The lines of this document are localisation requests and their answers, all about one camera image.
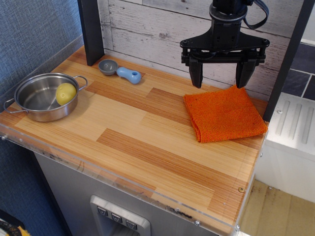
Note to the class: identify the orange knitted towel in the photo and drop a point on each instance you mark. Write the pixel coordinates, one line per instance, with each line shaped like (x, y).
(223, 115)

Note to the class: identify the stainless steel pot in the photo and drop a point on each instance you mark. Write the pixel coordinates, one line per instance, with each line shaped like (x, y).
(36, 96)

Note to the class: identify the silver toy fridge front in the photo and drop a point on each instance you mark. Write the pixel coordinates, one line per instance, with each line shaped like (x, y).
(98, 204)

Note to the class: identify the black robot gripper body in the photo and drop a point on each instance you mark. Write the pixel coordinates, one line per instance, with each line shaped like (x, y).
(224, 42)

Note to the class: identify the dark post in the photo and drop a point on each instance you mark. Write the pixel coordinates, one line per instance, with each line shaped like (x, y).
(91, 30)
(293, 45)

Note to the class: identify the dark right post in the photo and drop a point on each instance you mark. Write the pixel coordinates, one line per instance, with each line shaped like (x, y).
(293, 45)

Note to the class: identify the yellow toy potato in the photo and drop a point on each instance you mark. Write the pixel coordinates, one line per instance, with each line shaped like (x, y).
(65, 92)

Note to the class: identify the yellow black object corner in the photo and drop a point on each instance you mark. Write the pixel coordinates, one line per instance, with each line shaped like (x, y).
(14, 228)

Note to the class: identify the clear acrylic edge guard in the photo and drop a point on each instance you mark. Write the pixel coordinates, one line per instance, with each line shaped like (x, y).
(225, 167)

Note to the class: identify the blue grey toy spoon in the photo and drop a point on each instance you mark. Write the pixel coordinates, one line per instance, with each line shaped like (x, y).
(109, 67)

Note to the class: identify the white toy sink cabinet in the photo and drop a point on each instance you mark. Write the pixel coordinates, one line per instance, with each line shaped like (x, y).
(287, 161)

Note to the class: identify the dark left post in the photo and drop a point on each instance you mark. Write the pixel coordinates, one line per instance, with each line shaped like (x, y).
(91, 30)

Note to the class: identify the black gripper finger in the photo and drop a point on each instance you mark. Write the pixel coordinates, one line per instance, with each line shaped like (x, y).
(244, 71)
(196, 72)

